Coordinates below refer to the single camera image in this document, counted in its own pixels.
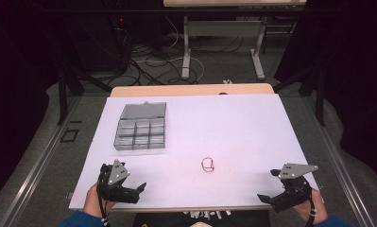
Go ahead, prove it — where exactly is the white floor cable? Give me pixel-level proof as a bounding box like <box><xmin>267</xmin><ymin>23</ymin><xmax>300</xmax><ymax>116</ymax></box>
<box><xmin>134</xmin><ymin>15</ymin><xmax>207</xmax><ymax>83</ymax></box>

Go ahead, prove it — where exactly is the red rubber band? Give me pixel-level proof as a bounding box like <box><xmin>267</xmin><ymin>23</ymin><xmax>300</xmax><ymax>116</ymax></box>
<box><xmin>200</xmin><ymin>156</ymin><xmax>215</xmax><ymax>173</ymax></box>

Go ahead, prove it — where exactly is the black metal stand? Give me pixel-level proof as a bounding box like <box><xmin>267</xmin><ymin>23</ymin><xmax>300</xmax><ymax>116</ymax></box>
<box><xmin>272</xmin><ymin>62</ymin><xmax>328</xmax><ymax>128</ymax></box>
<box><xmin>57</xmin><ymin>61</ymin><xmax>113</xmax><ymax>126</ymax></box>

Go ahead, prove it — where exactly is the white table sheet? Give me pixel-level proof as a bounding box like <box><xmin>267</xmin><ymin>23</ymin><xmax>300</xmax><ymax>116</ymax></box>
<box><xmin>68</xmin><ymin>93</ymin><xmax>319</xmax><ymax>212</ymax></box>

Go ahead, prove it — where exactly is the person's left hand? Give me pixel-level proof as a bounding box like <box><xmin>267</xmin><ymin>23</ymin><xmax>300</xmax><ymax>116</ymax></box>
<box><xmin>82</xmin><ymin>183</ymin><xmax>116</xmax><ymax>218</ymax></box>

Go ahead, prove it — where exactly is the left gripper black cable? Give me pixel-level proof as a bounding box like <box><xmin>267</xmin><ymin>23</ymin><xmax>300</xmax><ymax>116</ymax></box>
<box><xmin>96</xmin><ymin>176</ymin><xmax>111</xmax><ymax>227</ymax></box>

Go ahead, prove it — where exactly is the metal floor rail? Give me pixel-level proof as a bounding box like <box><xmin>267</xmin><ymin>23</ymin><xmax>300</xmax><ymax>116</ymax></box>
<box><xmin>302</xmin><ymin>94</ymin><xmax>376</xmax><ymax>227</ymax></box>
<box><xmin>0</xmin><ymin>94</ymin><xmax>83</xmax><ymax>227</ymax></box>

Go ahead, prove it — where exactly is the dark equipment with red light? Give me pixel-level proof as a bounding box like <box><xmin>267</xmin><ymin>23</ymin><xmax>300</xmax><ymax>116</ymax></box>
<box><xmin>109</xmin><ymin>15</ymin><xmax>133</xmax><ymax>77</ymax></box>

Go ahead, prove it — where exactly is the black floor socket cover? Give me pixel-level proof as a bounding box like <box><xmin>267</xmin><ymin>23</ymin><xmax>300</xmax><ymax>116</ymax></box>
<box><xmin>60</xmin><ymin>128</ymin><xmax>80</xmax><ymax>144</ymax></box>

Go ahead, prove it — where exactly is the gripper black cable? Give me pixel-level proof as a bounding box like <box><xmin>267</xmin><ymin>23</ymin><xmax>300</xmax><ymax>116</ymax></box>
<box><xmin>303</xmin><ymin>187</ymin><xmax>317</xmax><ymax>227</ymax></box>
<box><xmin>96</xmin><ymin>176</ymin><xmax>111</xmax><ymax>227</ymax></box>

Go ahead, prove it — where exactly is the white desk with metal legs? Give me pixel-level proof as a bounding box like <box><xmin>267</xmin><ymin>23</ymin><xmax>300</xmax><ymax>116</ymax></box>
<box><xmin>163</xmin><ymin>0</ymin><xmax>307</xmax><ymax>80</ymax></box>

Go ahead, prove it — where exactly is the person's dark printed clothing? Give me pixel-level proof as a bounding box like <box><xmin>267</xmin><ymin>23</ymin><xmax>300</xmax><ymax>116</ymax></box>
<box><xmin>131</xmin><ymin>210</ymin><xmax>271</xmax><ymax>227</ymax></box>

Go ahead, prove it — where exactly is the person's right hand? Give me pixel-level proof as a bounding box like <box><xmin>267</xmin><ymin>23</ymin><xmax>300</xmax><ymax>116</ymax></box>
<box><xmin>291</xmin><ymin>188</ymin><xmax>329</xmax><ymax>226</ymax></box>

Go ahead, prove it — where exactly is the clear plastic compartment box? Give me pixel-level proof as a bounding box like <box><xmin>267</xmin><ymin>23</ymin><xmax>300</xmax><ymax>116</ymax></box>
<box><xmin>112</xmin><ymin>100</ymin><xmax>167</xmax><ymax>151</ymax></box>

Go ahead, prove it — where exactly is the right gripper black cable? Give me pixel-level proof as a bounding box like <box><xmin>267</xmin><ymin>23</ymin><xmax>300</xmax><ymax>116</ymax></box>
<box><xmin>303</xmin><ymin>187</ymin><xmax>317</xmax><ymax>227</ymax></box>

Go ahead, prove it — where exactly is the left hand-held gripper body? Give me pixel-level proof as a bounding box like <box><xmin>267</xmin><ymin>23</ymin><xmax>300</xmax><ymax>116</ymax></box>
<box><xmin>96</xmin><ymin>159</ymin><xmax>142</xmax><ymax>204</ymax></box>

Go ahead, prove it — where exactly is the bundle of black floor cables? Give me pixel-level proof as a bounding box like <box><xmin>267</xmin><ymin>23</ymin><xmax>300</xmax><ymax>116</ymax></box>
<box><xmin>91</xmin><ymin>27</ymin><xmax>198</xmax><ymax>88</ymax></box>

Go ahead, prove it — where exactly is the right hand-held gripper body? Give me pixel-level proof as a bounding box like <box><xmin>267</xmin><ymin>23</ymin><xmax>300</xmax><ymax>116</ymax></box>
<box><xmin>269</xmin><ymin>162</ymin><xmax>319</xmax><ymax>214</ymax></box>

